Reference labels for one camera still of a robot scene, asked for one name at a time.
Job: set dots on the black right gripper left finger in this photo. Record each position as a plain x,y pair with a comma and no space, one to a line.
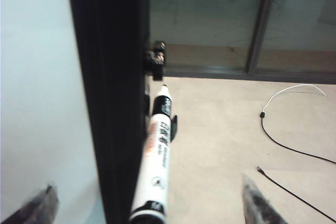
39,205

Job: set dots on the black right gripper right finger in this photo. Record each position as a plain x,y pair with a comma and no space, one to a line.
258,208

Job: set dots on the white black whiteboard marker pen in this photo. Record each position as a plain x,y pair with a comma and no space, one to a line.
155,161

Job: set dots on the small black pen holder clip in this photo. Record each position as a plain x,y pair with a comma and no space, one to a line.
174,127

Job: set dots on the white glass whiteboard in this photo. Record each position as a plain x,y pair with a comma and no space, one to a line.
36,77

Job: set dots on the grey framed glass partition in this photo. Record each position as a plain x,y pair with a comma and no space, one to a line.
262,24

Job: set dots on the black whiteboard frame stand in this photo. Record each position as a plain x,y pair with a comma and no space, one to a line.
110,77

